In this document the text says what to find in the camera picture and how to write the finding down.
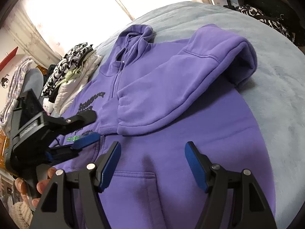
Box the grey-blue bed blanket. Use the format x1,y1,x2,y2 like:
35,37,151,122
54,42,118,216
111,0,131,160
47,0,305,229

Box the Hello Kitty plush toy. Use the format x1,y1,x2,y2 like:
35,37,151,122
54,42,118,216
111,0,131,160
42,98,54,115

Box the floral sheer curtain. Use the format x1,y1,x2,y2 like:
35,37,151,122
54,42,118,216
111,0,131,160
4,0,211,64

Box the orange wooden headboard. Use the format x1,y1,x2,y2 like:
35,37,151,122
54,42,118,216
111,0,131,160
0,130,9,155

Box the purple zip hoodie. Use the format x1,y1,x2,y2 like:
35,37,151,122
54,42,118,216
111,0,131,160
55,24,275,228

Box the black white clothes on chair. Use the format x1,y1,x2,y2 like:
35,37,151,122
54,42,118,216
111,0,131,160
235,5,296,43

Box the purple floral folded blanket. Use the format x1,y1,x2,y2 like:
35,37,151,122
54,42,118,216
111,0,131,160
1,56,35,135

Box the red wall shelf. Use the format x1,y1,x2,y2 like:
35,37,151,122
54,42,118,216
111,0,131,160
0,47,18,71

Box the black white patterned garment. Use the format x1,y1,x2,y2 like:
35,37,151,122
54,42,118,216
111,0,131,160
41,42,92,97

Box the person's left hand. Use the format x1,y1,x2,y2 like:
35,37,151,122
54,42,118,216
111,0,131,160
14,166,58,208

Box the light green folded garment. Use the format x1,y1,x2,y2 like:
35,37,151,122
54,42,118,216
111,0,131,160
58,67,83,85

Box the white puffer jacket folded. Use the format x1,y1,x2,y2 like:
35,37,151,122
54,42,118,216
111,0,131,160
54,50,103,116

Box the cartoon wall sticker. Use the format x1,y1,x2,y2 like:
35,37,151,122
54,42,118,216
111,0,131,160
1,74,10,89

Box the black clothes pile by window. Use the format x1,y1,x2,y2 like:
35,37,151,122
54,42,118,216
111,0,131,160
44,63,63,82

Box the black folded garment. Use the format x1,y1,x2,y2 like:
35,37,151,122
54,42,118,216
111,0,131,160
48,86,60,103

